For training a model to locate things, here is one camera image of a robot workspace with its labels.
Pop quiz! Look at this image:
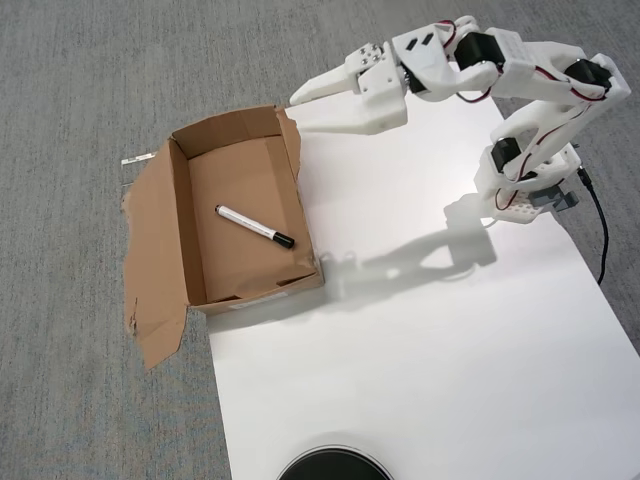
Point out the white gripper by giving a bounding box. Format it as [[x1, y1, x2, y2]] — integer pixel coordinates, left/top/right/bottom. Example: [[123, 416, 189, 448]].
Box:
[[289, 42, 410, 137]]

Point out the open brown cardboard box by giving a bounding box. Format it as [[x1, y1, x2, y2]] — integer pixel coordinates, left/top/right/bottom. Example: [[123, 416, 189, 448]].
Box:
[[119, 103, 326, 371]]

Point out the black round disc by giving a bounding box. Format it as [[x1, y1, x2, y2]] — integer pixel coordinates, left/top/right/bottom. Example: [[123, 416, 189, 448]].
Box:
[[276, 432, 396, 480]]

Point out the black power cable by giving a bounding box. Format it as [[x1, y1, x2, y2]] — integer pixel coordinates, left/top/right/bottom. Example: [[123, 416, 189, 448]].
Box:
[[576, 167, 609, 287]]

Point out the white marker pen black cap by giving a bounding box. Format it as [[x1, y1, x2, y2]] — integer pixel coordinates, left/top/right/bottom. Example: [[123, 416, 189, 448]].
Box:
[[214, 203, 297, 250]]

